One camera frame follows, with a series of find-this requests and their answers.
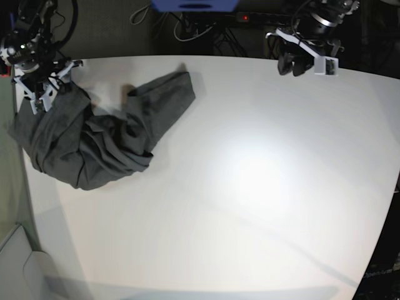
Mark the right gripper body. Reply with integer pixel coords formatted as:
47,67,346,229
12,59,83,103

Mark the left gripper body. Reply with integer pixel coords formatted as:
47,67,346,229
265,28,344,61

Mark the dark grey t-shirt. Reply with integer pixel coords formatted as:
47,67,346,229
9,72,196,191

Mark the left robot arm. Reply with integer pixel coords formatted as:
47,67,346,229
266,1,359,77

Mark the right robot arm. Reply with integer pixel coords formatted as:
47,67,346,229
1,1,83,111

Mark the red clamp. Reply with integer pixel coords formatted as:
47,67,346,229
0,62,11,77

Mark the black power strip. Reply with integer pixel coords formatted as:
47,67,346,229
236,12,291,26

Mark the blue box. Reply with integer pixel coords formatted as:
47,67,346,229
151,0,239,12

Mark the white side table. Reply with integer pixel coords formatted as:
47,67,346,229
1,225,68,299

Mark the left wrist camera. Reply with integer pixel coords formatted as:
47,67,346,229
314,56,339,76

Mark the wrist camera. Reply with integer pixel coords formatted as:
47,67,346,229
314,56,339,76
30,91,57,115

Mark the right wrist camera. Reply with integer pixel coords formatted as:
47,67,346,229
30,91,57,115

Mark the white cable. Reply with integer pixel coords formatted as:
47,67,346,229
173,14,215,43

